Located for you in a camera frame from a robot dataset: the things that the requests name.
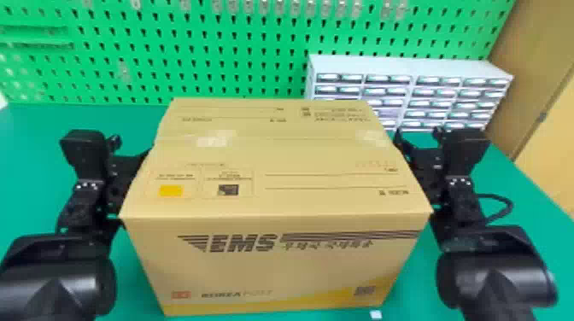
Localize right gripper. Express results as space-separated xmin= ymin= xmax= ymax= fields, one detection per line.
xmin=393 ymin=125 xmax=449 ymax=205

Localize cardboard box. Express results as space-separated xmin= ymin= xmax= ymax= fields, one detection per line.
xmin=118 ymin=97 xmax=434 ymax=318

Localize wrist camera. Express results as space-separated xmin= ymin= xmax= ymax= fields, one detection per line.
xmin=59 ymin=129 xmax=109 ymax=181
xmin=441 ymin=128 xmax=491 ymax=178

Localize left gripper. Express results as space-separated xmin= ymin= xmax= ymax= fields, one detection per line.
xmin=103 ymin=133 xmax=152 ymax=216

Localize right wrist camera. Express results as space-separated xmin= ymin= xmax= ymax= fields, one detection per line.
xmin=441 ymin=128 xmax=491 ymax=178

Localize black cable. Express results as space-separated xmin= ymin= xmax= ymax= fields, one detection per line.
xmin=474 ymin=193 xmax=515 ymax=226

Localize white drawer cabinet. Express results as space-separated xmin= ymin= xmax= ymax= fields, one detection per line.
xmin=304 ymin=54 xmax=515 ymax=134

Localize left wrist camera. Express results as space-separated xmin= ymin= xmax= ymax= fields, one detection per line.
xmin=59 ymin=129 xmax=109 ymax=181

